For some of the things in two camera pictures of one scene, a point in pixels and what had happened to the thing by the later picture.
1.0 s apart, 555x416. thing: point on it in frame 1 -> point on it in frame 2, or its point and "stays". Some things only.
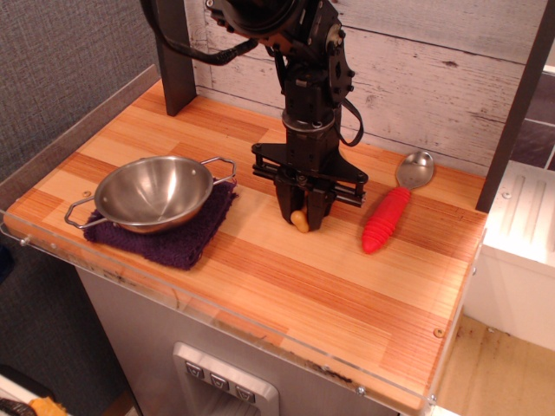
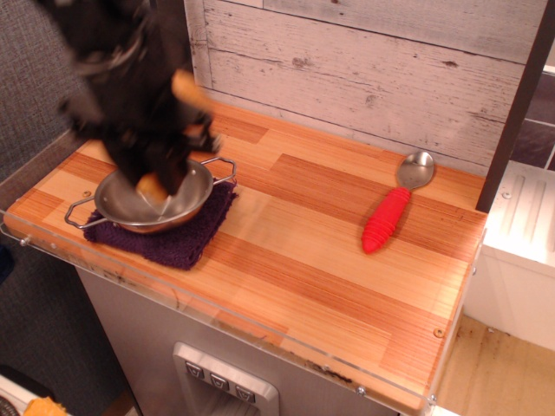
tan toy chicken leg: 299,220 -> 152,186
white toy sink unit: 512,286 stays
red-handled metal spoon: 414,171 stays
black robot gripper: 311,155 -> 130,102
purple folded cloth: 176,247 stays
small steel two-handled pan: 153,193 stays
